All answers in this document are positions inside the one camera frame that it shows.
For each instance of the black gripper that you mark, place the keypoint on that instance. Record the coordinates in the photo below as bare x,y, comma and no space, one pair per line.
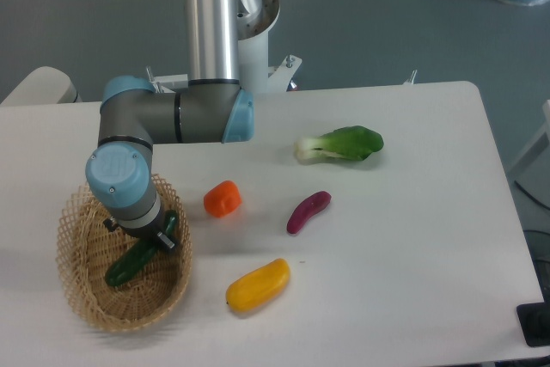
146,227

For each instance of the green cucumber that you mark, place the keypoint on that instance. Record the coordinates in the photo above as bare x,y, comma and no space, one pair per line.
134,260

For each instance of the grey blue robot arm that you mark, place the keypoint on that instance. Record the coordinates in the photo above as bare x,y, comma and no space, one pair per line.
136,115

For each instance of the woven wicker basket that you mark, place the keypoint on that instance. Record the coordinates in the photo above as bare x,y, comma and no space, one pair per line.
85,250

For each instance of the orange bell pepper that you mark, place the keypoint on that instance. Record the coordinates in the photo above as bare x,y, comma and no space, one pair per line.
222,199

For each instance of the yellow bell pepper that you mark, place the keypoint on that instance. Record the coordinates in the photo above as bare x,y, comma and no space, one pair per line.
258,287

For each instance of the white chair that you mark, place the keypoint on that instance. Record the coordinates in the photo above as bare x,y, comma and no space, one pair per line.
43,86

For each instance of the purple sweet potato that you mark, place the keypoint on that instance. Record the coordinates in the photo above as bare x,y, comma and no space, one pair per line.
308,208

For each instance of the green bok choy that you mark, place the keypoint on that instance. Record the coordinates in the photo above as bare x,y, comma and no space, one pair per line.
351,143

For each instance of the black device at edge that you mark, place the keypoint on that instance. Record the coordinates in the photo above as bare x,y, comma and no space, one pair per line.
534,321

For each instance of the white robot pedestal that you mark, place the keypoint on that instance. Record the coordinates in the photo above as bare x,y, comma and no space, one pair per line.
258,40

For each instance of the white furniture frame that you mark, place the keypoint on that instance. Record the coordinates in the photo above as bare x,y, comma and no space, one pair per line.
533,148

